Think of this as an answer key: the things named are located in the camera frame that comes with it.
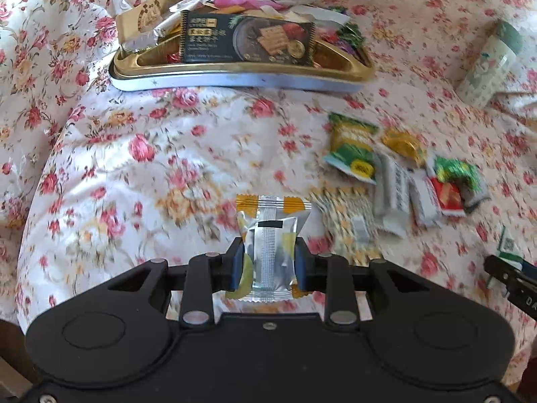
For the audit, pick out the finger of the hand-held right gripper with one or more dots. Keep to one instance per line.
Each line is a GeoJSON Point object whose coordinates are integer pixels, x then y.
{"type": "Point", "coordinates": [499, 269]}

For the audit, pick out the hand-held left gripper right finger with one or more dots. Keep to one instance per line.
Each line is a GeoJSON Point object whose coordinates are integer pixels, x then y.
{"type": "Point", "coordinates": [300, 266]}

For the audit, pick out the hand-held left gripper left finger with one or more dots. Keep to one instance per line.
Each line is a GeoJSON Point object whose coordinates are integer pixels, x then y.
{"type": "Point", "coordinates": [237, 268]}

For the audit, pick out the white green snack packet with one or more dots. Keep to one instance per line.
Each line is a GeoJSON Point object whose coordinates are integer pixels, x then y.
{"type": "Point", "coordinates": [508, 245]}

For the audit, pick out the silver yellow snack packet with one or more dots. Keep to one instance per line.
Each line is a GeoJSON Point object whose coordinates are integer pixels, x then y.
{"type": "Point", "coordinates": [270, 239]}

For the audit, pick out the green yellow snack packet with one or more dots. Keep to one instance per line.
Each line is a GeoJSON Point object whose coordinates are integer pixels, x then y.
{"type": "Point", "coordinates": [350, 142]}

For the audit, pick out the yellow patterned snack packet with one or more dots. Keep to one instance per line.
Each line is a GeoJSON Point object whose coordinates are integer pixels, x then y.
{"type": "Point", "coordinates": [344, 218]}

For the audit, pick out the red snack packet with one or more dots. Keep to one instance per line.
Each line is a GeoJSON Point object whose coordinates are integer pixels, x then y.
{"type": "Point", "coordinates": [447, 195]}

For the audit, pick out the grey snack packet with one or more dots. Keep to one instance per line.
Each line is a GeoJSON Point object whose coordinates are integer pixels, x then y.
{"type": "Point", "coordinates": [392, 193]}
{"type": "Point", "coordinates": [423, 201]}

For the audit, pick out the shiny green candy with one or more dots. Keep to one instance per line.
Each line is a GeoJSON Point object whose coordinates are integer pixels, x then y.
{"type": "Point", "coordinates": [455, 170]}

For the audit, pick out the floral bedsheet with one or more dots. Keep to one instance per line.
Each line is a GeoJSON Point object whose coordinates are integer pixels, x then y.
{"type": "Point", "coordinates": [126, 176]}

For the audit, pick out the gold wrapped candy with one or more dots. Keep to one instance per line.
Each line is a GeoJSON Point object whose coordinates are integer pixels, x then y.
{"type": "Point", "coordinates": [400, 142]}

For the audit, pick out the blue-rimmed metal tin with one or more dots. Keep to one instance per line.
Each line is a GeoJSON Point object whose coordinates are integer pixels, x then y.
{"type": "Point", "coordinates": [235, 80]}

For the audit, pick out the patterned bottle with green lid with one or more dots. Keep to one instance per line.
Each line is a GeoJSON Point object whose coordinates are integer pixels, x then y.
{"type": "Point", "coordinates": [486, 71]}

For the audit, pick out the black cracker box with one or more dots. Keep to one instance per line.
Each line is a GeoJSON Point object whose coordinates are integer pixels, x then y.
{"type": "Point", "coordinates": [247, 37]}

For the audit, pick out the green purple snack packet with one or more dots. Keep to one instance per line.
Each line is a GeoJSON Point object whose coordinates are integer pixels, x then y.
{"type": "Point", "coordinates": [348, 35]}

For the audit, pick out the silver wrapper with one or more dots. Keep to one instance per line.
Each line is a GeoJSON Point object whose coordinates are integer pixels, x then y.
{"type": "Point", "coordinates": [144, 41]}

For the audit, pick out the beige snack packet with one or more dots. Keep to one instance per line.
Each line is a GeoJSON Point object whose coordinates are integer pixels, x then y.
{"type": "Point", "coordinates": [140, 12]}

